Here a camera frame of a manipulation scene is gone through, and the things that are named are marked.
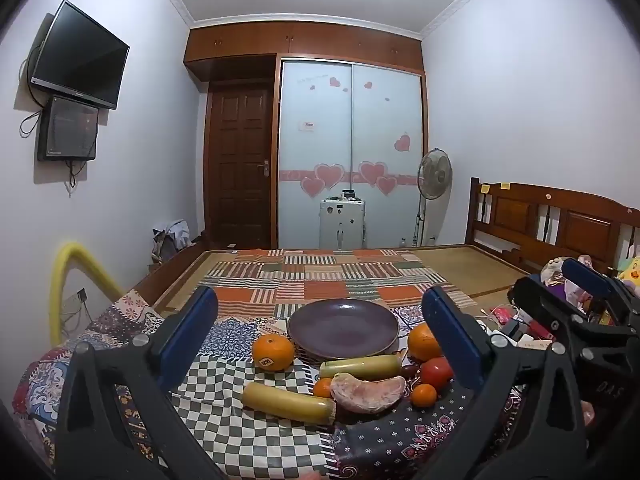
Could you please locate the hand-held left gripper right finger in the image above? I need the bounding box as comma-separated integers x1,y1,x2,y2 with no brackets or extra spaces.
421,286,588,480

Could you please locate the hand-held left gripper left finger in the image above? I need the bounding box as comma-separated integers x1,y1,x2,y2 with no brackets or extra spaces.
54,285,226,480

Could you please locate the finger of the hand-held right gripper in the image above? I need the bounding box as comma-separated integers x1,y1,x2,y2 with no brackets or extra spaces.
560,257,640,321
507,274,640,357

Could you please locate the red tomato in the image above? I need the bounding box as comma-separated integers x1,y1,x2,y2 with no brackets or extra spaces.
420,356,454,391

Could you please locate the pink peeled pomelo segment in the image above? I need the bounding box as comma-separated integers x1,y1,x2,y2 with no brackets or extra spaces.
330,372,407,415

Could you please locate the purple round plate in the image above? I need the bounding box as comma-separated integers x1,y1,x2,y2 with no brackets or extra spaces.
286,298,401,357

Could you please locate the white pink plush toy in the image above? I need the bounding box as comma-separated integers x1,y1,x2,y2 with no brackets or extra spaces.
541,255,596,313

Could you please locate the yellow plush toy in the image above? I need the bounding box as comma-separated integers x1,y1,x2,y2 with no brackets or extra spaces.
617,255,640,287

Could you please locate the tan woven bed mat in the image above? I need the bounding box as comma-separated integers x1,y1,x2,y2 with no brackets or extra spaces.
155,244,528,313

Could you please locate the floral checkered patchwork quilt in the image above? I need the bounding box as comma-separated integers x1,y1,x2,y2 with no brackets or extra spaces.
12,287,526,480

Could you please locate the large orange with sticker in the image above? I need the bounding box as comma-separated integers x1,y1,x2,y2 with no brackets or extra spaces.
251,334,296,372

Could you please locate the pile of grey clothes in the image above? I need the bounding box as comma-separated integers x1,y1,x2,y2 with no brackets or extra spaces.
151,219,194,264

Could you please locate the orange striped patchwork blanket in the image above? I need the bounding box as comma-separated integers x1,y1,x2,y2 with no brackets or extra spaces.
195,248,479,322

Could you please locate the yellow foam tube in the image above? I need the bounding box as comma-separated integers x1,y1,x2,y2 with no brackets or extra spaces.
48,242,126,348

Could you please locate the white boxy appliance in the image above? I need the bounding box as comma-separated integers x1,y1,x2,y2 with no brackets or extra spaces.
320,189,366,250

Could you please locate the brown wooden door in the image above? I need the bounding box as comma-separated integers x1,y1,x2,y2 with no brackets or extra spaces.
205,80,275,250

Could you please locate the frosted wardrobe with heart stickers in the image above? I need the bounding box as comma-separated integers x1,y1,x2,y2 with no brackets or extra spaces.
277,58,427,250

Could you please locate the wooden overhead cabinet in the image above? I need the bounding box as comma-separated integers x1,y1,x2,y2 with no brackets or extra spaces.
184,21,426,81

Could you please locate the white cable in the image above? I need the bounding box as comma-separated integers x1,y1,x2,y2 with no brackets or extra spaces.
474,305,512,335

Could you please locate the wall power socket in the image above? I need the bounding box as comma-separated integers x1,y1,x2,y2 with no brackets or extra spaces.
62,287,89,312

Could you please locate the standing pedestal fan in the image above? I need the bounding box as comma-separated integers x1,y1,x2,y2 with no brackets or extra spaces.
412,148,454,247

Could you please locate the black monitor cable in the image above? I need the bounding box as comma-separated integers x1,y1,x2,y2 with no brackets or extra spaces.
67,159,87,190

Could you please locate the small wall-mounted monitor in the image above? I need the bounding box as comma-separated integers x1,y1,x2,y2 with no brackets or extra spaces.
37,95,100,162

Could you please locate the black television cable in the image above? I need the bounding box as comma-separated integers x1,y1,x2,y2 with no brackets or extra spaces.
19,42,48,139

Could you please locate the wall-mounted black television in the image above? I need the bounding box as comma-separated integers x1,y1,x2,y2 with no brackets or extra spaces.
29,0,131,110

